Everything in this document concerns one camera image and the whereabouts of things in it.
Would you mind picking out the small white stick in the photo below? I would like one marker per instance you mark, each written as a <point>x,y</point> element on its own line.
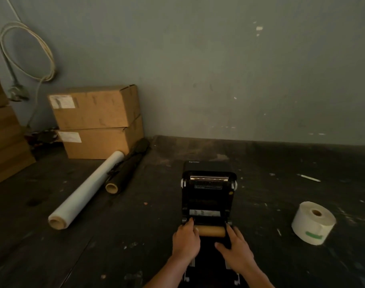
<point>308,178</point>

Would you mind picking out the black printer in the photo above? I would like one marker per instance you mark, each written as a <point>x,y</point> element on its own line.
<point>206,194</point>

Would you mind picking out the white plastic film roll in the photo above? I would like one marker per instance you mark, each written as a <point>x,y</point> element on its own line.
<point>83,191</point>

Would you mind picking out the person's left forearm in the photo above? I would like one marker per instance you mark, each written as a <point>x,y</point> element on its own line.
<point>170,275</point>

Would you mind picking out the black film roll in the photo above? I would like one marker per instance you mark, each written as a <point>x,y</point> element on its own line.
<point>128,167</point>

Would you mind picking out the large brown cardboard box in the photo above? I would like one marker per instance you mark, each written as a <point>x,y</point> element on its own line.
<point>92,107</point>
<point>101,143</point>

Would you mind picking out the grey wall plug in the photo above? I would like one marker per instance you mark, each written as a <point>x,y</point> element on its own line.
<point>18,93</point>

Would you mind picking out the white paper roll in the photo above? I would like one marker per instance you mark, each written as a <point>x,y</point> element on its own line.
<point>311,227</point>

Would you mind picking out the person's right hand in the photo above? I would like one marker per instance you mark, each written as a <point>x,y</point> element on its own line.
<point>238,254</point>

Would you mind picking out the person's left hand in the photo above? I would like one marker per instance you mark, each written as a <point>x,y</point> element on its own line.
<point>187,242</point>

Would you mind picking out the brown cardboard roll core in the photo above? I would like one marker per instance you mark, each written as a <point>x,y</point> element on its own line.
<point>211,231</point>

